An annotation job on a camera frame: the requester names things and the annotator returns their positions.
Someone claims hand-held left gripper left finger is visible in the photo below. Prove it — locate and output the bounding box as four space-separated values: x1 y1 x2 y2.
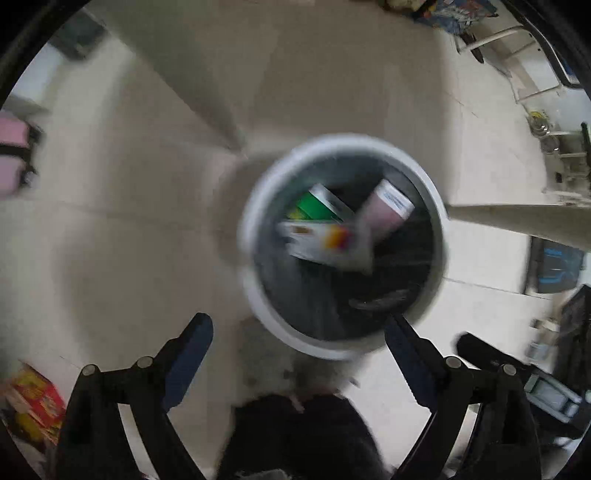
54 312 214 480

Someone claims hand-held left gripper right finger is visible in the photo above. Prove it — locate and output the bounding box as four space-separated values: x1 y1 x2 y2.
385 313 542 480

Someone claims black and blue box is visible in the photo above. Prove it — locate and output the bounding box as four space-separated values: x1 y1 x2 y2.
524 236 588 296

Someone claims pink and white box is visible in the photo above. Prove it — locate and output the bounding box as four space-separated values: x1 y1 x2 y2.
355 179 415 241

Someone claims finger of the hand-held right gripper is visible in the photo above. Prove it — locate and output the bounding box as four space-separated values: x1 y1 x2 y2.
455 332 533 373

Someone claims red and yellow packet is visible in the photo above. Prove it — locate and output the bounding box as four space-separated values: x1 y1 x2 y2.
0 362 66 446

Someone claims dark flat object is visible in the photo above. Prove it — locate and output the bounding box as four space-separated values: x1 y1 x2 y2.
48 11 108 62

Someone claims green box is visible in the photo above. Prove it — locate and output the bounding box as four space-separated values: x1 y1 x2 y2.
286 183 355 223

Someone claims white box with colourful print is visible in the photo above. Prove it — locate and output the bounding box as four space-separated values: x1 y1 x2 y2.
277 219 375 273

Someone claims metal bowl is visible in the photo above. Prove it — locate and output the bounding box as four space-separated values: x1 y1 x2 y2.
529 110 555 137

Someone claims pink case with black straps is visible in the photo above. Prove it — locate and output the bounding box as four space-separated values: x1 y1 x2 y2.
0 112 44 200

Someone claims black and white fuzzy cloth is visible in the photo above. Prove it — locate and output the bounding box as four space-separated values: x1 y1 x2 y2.
216 318 393 480

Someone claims white round trash bin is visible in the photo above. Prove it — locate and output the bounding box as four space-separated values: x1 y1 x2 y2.
237 133 451 361

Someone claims white metal frame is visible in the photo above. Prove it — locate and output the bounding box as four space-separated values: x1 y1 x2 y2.
455 24 580 103

